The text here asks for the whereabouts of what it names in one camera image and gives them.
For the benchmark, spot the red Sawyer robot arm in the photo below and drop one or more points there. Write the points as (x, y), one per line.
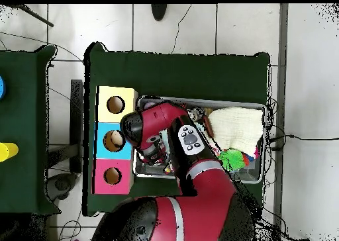
(206, 198)

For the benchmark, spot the wooden box with three holes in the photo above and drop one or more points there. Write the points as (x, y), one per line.
(116, 116)

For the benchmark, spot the shallow mesh bin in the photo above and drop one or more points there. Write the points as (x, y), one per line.
(249, 176)

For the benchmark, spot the brown toy hot dog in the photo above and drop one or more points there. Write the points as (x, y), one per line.
(209, 125)

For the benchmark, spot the cream knitted cloth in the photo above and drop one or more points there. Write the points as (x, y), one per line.
(235, 127)

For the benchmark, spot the green spiky puffer toy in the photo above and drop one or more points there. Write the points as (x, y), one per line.
(231, 160)

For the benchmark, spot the black shoe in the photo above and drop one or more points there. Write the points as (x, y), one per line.
(159, 12)

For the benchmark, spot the grey round base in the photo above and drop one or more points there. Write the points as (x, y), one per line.
(62, 185)

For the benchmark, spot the dark green side table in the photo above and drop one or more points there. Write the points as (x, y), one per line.
(18, 119)

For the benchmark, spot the yellow cylinder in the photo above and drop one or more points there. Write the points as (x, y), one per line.
(8, 151)

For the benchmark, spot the blue disc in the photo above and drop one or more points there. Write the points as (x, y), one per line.
(2, 87)

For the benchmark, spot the dark rod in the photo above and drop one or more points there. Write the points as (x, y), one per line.
(34, 14)

